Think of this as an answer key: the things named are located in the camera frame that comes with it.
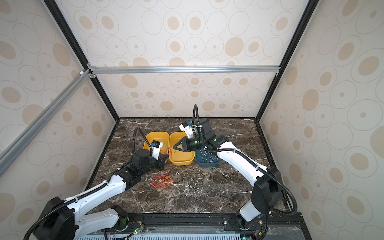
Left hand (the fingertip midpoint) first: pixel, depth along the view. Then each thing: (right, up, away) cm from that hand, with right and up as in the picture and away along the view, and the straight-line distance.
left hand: (171, 154), depth 80 cm
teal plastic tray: (+19, -5, +15) cm, 25 cm away
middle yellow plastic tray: (+2, -4, +15) cm, 16 cm away
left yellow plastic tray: (-11, +8, +29) cm, 32 cm away
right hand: (+3, +4, -8) cm, 9 cm away
